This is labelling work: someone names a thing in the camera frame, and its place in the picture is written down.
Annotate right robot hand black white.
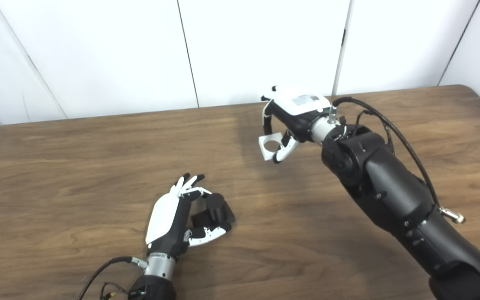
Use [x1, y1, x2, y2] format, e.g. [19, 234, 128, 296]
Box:
[260, 85, 332, 164]

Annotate black peg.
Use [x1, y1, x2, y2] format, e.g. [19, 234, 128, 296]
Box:
[191, 193, 236, 228]

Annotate thin left wrist wire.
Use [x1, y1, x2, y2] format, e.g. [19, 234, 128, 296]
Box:
[100, 282, 130, 300]

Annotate thin right wrist wire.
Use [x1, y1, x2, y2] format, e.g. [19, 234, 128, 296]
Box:
[340, 109, 395, 155]

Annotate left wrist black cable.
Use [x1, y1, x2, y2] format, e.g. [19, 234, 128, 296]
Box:
[77, 256, 148, 300]

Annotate white square piece with hole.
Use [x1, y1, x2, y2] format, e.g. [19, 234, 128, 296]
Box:
[258, 133, 284, 161]

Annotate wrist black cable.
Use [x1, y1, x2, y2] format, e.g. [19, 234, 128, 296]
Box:
[77, 256, 148, 300]
[327, 97, 466, 224]

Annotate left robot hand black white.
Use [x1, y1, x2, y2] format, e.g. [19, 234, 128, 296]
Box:
[145, 172, 233, 260]

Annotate thin wrist wire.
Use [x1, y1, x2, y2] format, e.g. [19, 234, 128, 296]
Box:
[340, 109, 395, 155]
[100, 282, 130, 300]

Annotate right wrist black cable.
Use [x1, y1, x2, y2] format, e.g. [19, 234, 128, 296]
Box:
[327, 97, 466, 224]

